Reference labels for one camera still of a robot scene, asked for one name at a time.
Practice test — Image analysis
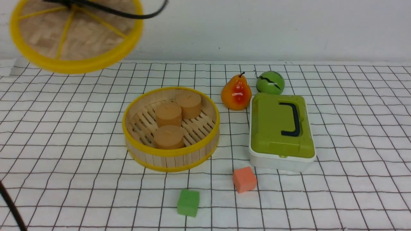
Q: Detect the orange foam cube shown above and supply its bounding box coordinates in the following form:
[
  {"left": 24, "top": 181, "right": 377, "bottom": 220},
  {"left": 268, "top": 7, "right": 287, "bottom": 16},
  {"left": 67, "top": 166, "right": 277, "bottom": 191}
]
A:
[{"left": 232, "top": 166, "right": 257, "bottom": 193}]

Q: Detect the green toy melon ball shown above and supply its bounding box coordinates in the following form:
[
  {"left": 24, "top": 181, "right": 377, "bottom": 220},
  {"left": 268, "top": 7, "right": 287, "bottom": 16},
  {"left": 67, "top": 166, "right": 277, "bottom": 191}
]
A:
[{"left": 256, "top": 71, "right": 285, "bottom": 95}]

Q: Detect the black cable top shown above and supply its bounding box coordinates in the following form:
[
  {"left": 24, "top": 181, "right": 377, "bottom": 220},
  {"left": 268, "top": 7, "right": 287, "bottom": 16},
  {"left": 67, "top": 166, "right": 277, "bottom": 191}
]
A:
[{"left": 43, "top": 0, "right": 169, "bottom": 20}]

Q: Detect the orange yellow toy pear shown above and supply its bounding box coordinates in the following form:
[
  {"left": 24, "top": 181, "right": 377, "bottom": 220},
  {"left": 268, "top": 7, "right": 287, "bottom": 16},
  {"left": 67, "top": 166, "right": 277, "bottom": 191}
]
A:
[{"left": 221, "top": 72, "right": 252, "bottom": 111}]

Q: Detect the tan cylinder bun front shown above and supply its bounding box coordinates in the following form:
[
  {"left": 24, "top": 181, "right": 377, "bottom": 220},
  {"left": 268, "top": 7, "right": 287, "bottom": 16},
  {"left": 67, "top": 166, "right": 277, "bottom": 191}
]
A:
[{"left": 153, "top": 125, "right": 184, "bottom": 150}]

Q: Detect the white grid tablecloth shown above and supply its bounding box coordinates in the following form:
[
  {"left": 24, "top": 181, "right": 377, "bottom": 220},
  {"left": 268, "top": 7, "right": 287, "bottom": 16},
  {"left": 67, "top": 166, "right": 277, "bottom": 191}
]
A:
[{"left": 0, "top": 61, "right": 410, "bottom": 231}]

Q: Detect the bamboo steamer lid yellow rim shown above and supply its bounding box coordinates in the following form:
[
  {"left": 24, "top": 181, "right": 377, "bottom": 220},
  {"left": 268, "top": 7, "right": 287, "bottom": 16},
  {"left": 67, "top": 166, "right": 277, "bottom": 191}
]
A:
[{"left": 9, "top": 0, "right": 144, "bottom": 74}]

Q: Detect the tan cylinder bun middle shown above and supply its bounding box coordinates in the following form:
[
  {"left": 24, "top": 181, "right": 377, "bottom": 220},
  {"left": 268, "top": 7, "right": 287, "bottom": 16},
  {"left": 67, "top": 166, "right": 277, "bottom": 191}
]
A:
[{"left": 154, "top": 102, "right": 182, "bottom": 128}]

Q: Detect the green foam cube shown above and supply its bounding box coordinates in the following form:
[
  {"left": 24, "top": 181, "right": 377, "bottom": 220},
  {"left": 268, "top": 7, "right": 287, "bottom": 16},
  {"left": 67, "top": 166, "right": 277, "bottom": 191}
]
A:
[{"left": 177, "top": 189, "right": 200, "bottom": 217}]

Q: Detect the black cable bottom left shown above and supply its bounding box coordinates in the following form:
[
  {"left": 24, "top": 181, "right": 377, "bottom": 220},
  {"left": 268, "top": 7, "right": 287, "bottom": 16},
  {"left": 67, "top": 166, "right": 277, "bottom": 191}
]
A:
[{"left": 0, "top": 181, "right": 28, "bottom": 231}]

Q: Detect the bamboo steamer basket yellow rim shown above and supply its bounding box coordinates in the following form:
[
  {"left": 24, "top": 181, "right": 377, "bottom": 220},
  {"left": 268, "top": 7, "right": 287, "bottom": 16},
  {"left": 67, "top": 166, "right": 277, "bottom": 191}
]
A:
[{"left": 122, "top": 87, "right": 220, "bottom": 172}]

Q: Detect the black cable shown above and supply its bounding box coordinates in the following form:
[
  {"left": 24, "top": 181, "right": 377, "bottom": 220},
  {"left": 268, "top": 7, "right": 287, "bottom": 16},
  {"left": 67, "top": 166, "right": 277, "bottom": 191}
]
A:
[
  {"left": 43, "top": 0, "right": 169, "bottom": 20},
  {"left": 0, "top": 181, "right": 28, "bottom": 231}
]

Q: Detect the tan cylinder bun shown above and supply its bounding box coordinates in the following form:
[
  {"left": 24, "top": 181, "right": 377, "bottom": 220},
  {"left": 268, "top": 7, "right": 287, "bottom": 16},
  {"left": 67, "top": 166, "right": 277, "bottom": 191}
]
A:
[
  {"left": 154, "top": 102, "right": 182, "bottom": 128},
  {"left": 176, "top": 91, "right": 201, "bottom": 119},
  {"left": 153, "top": 125, "right": 184, "bottom": 150}
]

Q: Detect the tan cylinder bun rear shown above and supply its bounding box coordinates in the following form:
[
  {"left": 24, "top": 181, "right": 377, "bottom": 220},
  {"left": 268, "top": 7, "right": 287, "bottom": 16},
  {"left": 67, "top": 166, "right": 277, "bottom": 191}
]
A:
[{"left": 176, "top": 91, "right": 201, "bottom": 119}]

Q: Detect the green lidded white plastic box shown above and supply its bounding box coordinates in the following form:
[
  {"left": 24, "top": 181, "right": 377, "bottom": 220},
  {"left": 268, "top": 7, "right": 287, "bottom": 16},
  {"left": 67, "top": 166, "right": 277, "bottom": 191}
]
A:
[{"left": 249, "top": 93, "right": 317, "bottom": 172}]

